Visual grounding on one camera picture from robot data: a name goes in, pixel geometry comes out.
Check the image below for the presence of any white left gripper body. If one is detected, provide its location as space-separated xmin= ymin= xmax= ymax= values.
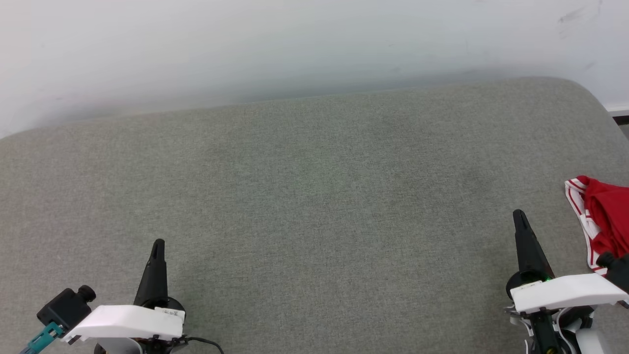
xmin=61 ymin=295 xmax=187 ymax=345

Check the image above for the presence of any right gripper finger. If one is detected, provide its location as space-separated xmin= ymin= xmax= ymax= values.
xmin=512 ymin=209 xmax=555 ymax=282

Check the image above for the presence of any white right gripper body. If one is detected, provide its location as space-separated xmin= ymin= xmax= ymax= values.
xmin=505 ymin=270 xmax=629 ymax=314

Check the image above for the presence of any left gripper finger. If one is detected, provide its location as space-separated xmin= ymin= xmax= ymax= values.
xmin=133 ymin=239 xmax=169 ymax=308

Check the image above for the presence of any red white basketball jersey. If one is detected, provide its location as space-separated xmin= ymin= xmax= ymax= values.
xmin=564 ymin=175 xmax=629 ymax=276

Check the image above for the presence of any white baseboard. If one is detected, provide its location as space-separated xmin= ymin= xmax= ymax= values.
xmin=605 ymin=103 xmax=629 ymax=124

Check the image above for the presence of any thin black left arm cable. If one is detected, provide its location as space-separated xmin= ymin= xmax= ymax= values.
xmin=183 ymin=336 xmax=226 ymax=354

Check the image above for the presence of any teal camera connector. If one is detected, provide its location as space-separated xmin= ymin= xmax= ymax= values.
xmin=20 ymin=321 xmax=65 ymax=354

